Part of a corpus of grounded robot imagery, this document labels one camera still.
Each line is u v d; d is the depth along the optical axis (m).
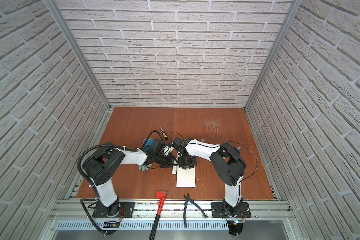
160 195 0.78
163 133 1.01
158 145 0.76
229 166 0.49
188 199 0.77
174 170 0.84
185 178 0.85
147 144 0.81
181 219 0.72
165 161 0.81
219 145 0.53
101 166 0.49
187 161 0.76
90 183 0.52
